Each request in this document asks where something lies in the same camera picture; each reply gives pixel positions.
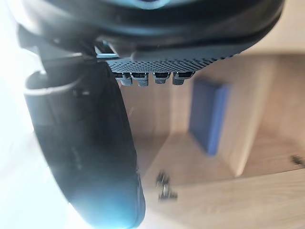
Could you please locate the light wooden cabinet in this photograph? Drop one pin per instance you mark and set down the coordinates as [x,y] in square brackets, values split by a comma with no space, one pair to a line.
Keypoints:
[214,167]

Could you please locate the metal cabinet door hinge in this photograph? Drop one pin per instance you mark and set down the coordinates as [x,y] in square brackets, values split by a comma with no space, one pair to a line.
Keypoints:
[165,186]

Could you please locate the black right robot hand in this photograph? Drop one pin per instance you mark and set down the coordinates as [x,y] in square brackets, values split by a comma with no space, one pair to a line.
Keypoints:
[85,133]

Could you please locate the blue folder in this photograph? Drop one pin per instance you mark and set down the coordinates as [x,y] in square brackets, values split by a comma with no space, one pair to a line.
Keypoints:
[209,117]

